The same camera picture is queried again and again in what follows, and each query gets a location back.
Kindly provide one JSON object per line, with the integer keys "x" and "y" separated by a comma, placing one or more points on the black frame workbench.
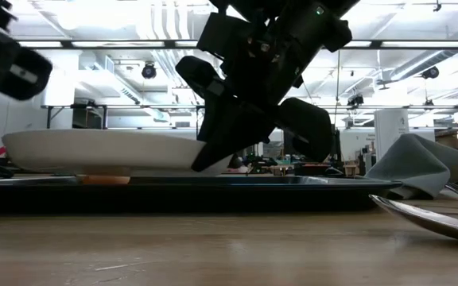
{"x": 94, "y": 106}

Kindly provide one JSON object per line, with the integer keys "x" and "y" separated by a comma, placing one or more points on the black ceiling spotlight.
{"x": 148, "y": 71}
{"x": 431, "y": 72}
{"x": 355, "y": 100}

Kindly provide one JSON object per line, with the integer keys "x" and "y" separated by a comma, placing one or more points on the black rectangular serving tray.
{"x": 173, "y": 194}

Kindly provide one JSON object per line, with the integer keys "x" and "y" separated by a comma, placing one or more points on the grey cloth napkin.
{"x": 416, "y": 167}

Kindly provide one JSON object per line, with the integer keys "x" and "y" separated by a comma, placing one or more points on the white sign pillar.
{"x": 390, "y": 131}

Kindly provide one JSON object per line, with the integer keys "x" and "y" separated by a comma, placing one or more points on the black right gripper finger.
{"x": 233, "y": 139}
{"x": 221, "y": 113}

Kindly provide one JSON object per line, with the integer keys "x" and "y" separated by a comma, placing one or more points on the white round plate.
{"x": 102, "y": 153}

